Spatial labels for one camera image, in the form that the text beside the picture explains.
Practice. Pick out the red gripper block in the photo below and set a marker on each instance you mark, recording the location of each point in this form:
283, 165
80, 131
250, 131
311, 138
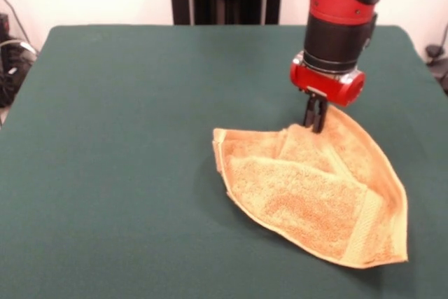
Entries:
332, 87

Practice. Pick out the orange terry towel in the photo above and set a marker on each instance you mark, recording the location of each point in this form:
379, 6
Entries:
297, 201

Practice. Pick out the black floor device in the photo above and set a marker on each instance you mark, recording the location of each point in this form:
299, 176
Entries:
437, 64

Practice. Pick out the dark green table cloth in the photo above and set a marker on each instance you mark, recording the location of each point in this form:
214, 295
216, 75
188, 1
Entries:
105, 173

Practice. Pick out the small black box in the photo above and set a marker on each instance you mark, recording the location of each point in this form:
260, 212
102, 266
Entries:
3, 23

